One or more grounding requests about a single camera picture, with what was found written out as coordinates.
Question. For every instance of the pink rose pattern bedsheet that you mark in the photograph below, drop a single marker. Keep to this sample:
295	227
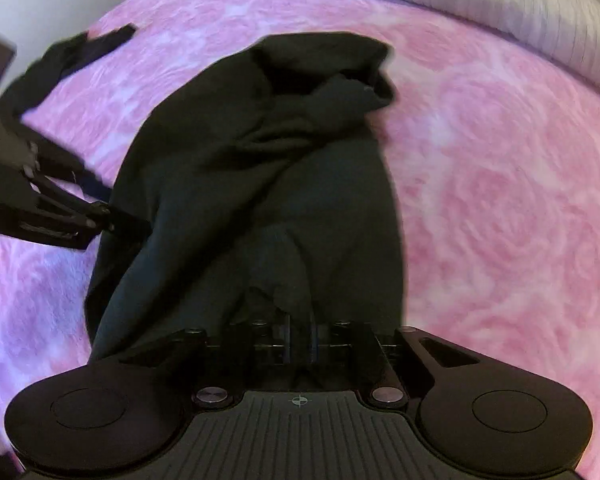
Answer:
493	153

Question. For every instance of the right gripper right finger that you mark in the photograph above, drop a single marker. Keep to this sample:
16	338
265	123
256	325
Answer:
346	341

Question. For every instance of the black cloth garment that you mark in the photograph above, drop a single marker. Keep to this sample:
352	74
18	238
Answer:
257	187

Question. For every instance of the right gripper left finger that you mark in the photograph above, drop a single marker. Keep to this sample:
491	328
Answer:
259	341

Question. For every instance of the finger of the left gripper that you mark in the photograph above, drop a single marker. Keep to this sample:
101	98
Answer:
58	163
59	218

